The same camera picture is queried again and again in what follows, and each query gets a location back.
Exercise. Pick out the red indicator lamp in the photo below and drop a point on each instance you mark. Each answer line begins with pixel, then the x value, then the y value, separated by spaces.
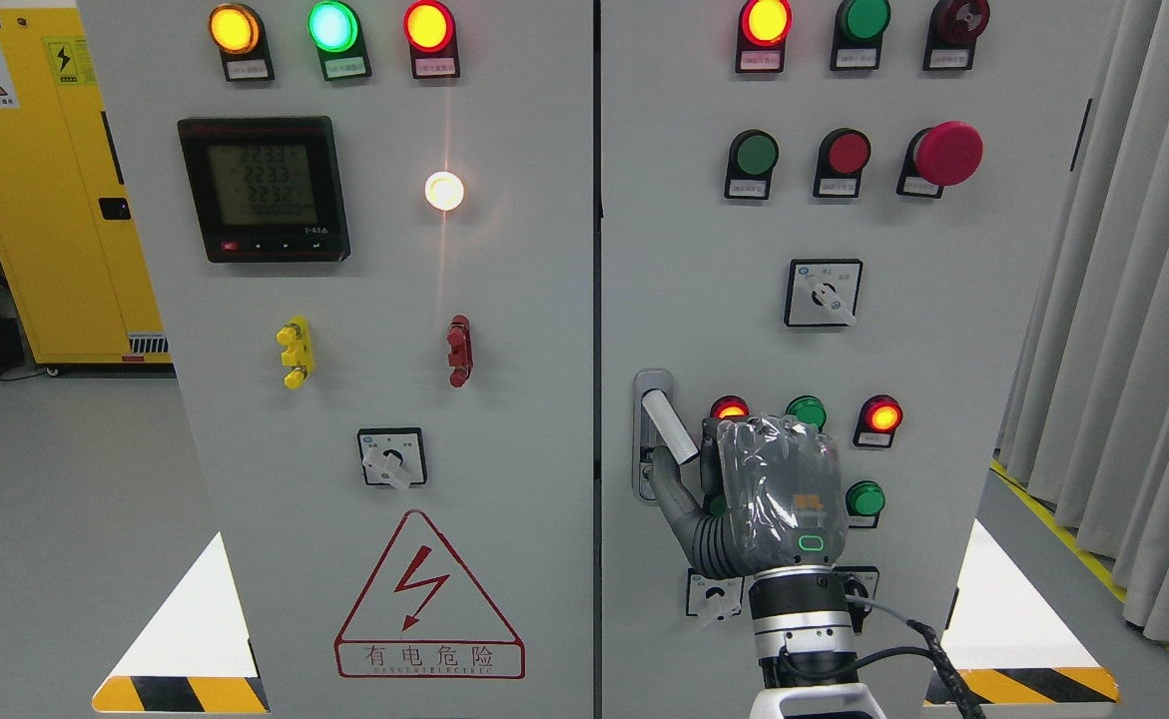
pixel 431 33
pixel 763 30

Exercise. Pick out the lit red lamp middle left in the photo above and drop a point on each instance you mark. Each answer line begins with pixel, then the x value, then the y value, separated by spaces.
pixel 729 407

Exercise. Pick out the grey curtain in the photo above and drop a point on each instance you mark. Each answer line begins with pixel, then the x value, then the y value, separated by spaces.
pixel 1087 426

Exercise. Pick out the red electric hazard sign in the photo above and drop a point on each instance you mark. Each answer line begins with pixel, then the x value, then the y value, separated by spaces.
pixel 423 614

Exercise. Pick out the yellow safety cabinet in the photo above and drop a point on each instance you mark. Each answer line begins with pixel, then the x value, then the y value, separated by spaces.
pixel 69 248

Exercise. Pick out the left door rotary switch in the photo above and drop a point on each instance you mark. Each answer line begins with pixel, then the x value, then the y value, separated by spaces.
pixel 392 457

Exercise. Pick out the red mushroom emergency stop button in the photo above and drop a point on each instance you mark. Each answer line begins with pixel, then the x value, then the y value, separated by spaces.
pixel 939 157

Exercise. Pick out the lit red lamp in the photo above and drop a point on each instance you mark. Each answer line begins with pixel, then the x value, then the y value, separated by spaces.
pixel 729 407
pixel 879 420

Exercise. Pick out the red indicator lamp top right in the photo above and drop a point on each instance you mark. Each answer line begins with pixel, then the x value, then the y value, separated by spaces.
pixel 763 30

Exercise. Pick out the lower white rotary switch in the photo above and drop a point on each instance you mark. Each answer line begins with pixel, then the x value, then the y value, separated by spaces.
pixel 710 601

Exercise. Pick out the grey cabinet door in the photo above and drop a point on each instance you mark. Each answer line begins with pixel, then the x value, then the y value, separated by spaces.
pixel 697 284
pixel 510 454

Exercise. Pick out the red terminal block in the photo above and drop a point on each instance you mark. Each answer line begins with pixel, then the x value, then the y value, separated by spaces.
pixel 460 351

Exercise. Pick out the yellow terminal block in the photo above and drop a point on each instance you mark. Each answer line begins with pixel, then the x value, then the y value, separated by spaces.
pixel 295 338

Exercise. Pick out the lit red lamp middle right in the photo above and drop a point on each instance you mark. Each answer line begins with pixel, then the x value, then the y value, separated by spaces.
pixel 879 420

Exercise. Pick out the red push button upper row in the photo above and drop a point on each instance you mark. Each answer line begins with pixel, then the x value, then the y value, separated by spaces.
pixel 843 154

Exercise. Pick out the black key selector switch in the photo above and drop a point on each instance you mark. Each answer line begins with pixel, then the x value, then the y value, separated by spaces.
pixel 860 582

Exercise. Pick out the green push button upper row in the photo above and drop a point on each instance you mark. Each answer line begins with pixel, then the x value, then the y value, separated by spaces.
pixel 750 162

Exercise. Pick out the right door upper rotary switch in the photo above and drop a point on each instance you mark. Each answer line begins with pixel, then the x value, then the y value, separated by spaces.
pixel 823 293

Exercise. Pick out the grey left cabinet door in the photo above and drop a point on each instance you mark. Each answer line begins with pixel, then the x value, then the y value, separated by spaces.
pixel 510 454

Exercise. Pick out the silver door handle lever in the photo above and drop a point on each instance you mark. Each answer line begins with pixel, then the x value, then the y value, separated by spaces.
pixel 675 436

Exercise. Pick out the yellow indicator lamp top left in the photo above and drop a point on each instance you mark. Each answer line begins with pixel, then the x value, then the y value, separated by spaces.
pixel 242 42

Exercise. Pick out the dark red buzzer top right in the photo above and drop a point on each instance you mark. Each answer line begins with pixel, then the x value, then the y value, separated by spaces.
pixel 954 28

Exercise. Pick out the green indicator lamp top left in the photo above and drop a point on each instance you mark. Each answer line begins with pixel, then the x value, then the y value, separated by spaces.
pixel 337 36

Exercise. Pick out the red indicator lamp top left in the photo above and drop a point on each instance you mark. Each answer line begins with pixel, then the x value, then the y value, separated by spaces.
pixel 431 33

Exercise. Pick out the door rotary switch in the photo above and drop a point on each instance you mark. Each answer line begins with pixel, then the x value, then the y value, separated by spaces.
pixel 392 457
pixel 823 293

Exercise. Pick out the grey robotic right hand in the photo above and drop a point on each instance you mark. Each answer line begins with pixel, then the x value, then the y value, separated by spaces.
pixel 783 489

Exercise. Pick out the silver handle lock plate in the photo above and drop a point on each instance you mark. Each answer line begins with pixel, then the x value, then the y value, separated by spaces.
pixel 645 434

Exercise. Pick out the green push button lower right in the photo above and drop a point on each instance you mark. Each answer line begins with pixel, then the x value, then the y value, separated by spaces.
pixel 865 502

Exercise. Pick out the grey right cabinet door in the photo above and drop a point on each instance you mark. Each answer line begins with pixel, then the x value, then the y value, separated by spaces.
pixel 697 284

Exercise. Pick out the black digital power meter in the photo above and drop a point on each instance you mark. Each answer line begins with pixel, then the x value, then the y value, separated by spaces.
pixel 266 190

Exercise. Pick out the green lamp top right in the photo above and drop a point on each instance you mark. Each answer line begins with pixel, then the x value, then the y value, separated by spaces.
pixel 858 34

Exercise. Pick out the white lit indicator lamp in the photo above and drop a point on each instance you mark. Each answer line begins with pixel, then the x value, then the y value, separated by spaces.
pixel 444 191

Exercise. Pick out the green lamp middle centre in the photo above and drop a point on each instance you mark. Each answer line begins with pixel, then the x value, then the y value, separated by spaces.
pixel 808 409

